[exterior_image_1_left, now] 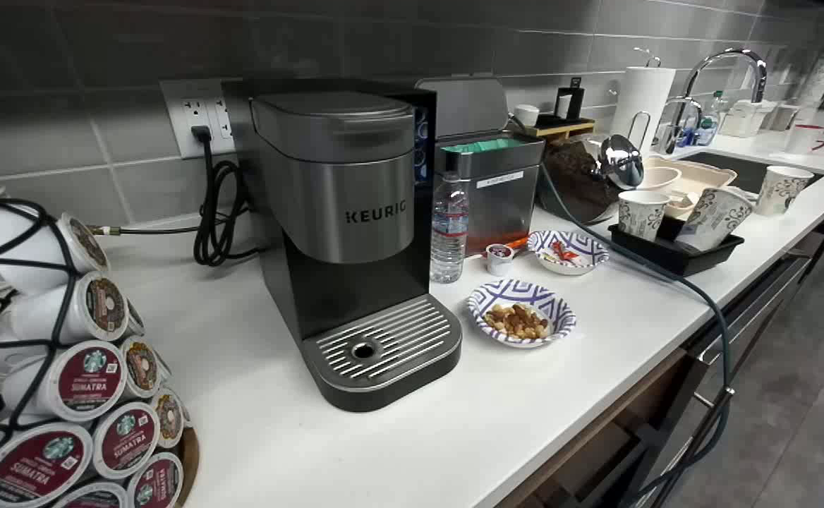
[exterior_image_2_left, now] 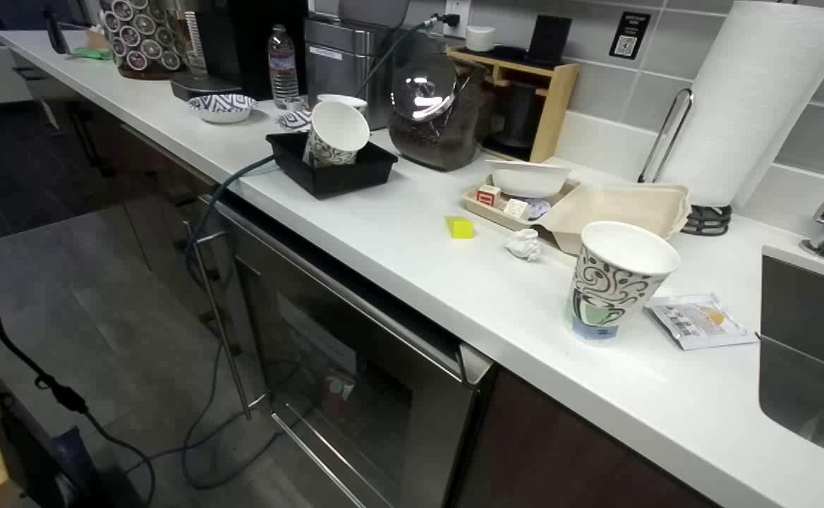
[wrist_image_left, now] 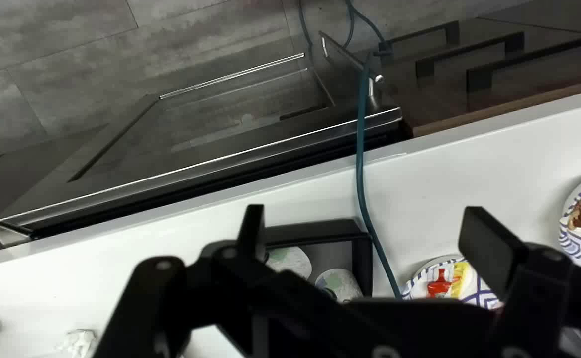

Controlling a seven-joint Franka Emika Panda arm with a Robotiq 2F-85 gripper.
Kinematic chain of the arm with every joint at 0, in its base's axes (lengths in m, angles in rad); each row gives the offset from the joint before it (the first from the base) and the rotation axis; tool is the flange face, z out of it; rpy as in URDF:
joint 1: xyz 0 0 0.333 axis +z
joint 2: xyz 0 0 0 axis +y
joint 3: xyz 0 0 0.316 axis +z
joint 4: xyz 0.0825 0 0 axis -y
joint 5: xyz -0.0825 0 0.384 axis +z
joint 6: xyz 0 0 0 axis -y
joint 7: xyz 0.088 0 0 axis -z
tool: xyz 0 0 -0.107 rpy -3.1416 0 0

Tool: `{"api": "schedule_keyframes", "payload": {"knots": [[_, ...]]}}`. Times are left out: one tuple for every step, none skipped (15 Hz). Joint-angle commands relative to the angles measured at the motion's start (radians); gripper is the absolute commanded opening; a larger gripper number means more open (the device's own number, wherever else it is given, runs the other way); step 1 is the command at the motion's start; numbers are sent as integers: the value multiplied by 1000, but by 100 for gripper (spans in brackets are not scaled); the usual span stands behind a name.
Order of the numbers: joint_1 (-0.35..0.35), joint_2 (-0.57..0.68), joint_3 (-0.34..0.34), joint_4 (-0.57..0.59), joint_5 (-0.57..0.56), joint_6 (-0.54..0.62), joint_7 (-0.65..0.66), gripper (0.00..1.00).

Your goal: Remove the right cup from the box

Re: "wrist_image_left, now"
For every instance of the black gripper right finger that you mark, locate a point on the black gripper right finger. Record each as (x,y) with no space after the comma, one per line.
(491,249)

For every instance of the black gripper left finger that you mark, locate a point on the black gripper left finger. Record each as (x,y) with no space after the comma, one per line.
(252,231)

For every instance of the black square box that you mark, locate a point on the black square box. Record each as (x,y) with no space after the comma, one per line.
(343,231)

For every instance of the small patterned plate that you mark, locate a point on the small patterned plate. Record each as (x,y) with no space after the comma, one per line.
(441,281)

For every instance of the stainless steel dishwasher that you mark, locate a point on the stainless steel dishwasher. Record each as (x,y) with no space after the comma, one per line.
(192,146)

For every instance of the dark lower cabinet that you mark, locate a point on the dark lower cabinet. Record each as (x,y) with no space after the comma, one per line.
(502,72)

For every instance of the crumpled white paper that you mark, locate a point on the crumpled white paper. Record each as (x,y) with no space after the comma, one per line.
(79,339)

